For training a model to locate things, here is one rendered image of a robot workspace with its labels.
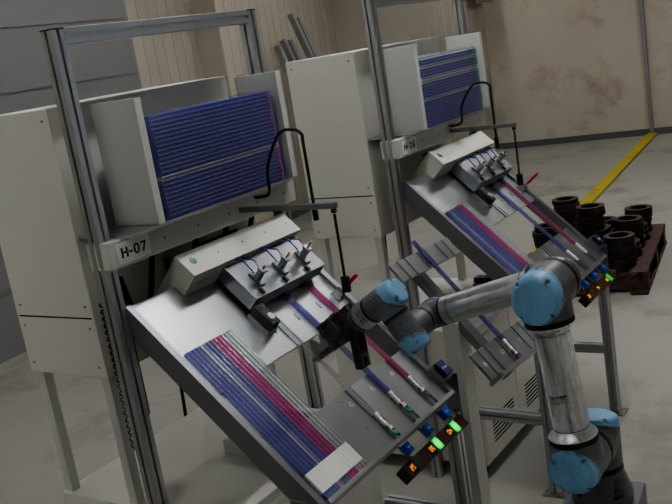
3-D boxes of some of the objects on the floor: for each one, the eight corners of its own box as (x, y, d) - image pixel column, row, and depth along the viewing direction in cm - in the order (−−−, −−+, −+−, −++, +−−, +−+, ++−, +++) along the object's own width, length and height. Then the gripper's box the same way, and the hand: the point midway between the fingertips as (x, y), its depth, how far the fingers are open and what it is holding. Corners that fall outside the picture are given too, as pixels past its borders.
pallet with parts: (509, 299, 589) (500, 232, 579) (554, 248, 695) (547, 190, 686) (648, 296, 549) (641, 224, 540) (673, 242, 656) (667, 181, 646)
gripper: (359, 296, 244) (311, 334, 257) (339, 308, 236) (290, 346, 249) (377, 323, 243) (329, 359, 256) (358, 335, 235) (309, 372, 248)
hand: (319, 359), depth 251 cm, fingers closed, pressing on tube
